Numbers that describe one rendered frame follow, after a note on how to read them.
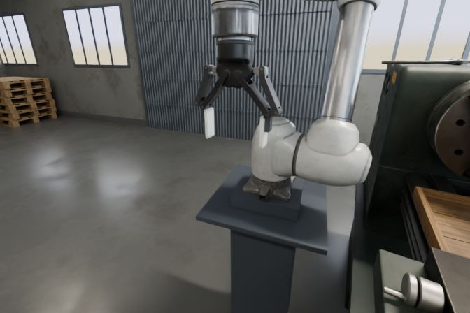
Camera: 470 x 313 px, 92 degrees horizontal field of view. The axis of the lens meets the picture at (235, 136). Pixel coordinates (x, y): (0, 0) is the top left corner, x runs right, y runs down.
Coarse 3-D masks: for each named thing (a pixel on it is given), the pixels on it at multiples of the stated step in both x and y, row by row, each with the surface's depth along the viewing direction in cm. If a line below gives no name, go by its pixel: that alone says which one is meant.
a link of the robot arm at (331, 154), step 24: (336, 0) 76; (360, 0) 69; (360, 24) 70; (336, 48) 73; (360, 48) 70; (336, 72) 72; (360, 72) 71; (336, 96) 71; (336, 120) 70; (312, 144) 72; (336, 144) 68; (360, 144) 69; (312, 168) 71; (336, 168) 68; (360, 168) 66
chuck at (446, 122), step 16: (448, 96) 71; (464, 96) 63; (448, 112) 66; (464, 112) 64; (432, 128) 72; (448, 128) 67; (464, 128) 65; (448, 144) 68; (464, 144) 66; (448, 160) 69; (464, 160) 67
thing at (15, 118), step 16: (0, 80) 419; (16, 80) 422; (32, 80) 446; (48, 80) 473; (0, 96) 417; (16, 96) 428; (32, 96) 493; (48, 96) 477; (0, 112) 445; (16, 112) 428; (32, 112) 456; (48, 112) 482
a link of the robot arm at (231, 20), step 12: (216, 12) 40; (228, 12) 39; (240, 12) 39; (252, 12) 40; (216, 24) 41; (228, 24) 40; (240, 24) 39; (252, 24) 41; (216, 36) 42; (228, 36) 41; (240, 36) 41; (252, 36) 42
